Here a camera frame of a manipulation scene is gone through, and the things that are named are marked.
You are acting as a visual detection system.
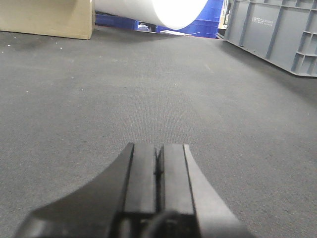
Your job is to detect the grey plastic crate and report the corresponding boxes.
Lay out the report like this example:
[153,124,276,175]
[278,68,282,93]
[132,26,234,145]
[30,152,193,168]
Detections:
[225,0,317,77]

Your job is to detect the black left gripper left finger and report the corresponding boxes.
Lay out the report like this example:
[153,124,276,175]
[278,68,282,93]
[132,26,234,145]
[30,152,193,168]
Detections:
[14,143,157,238]

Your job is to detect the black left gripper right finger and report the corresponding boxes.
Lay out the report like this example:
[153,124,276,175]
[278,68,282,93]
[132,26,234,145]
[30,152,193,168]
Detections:
[158,144,254,238]

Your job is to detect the cardboard box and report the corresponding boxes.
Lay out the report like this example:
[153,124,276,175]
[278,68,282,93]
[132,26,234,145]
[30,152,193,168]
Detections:
[0,0,95,40]

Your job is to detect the blue plastic bins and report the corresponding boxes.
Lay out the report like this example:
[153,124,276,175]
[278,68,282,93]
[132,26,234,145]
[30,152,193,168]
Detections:
[95,0,224,38]

